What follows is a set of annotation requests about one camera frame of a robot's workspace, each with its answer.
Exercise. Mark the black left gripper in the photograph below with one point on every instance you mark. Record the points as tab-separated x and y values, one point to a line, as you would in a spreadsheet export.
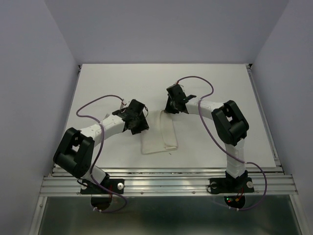
143	126

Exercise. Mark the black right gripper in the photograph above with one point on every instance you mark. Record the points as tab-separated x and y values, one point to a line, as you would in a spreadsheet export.
168	109

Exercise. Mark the white cloth napkin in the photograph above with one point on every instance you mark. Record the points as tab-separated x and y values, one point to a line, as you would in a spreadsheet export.
161	136

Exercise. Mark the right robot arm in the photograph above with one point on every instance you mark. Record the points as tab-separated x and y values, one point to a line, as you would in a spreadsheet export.
231	127

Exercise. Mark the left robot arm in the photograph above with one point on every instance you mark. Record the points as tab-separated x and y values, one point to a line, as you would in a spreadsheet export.
75	151

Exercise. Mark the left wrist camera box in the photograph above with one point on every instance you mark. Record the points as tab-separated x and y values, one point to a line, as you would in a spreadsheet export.
124	105

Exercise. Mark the aluminium front rail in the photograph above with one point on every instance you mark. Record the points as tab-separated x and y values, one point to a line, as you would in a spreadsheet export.
170	182

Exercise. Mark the aluminium rail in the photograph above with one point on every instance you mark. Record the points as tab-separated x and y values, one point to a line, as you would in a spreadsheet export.
170	182
264	119

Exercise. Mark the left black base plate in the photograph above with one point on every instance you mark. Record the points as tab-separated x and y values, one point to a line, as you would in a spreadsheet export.
89	188

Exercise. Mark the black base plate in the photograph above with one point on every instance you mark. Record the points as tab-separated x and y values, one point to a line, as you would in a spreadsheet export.
89	188
225	185

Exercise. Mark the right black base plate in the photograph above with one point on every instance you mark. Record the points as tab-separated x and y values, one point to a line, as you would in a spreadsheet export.
225	185

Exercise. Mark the aluminium right side rail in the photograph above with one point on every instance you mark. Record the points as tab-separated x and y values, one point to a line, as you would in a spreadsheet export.
264	119

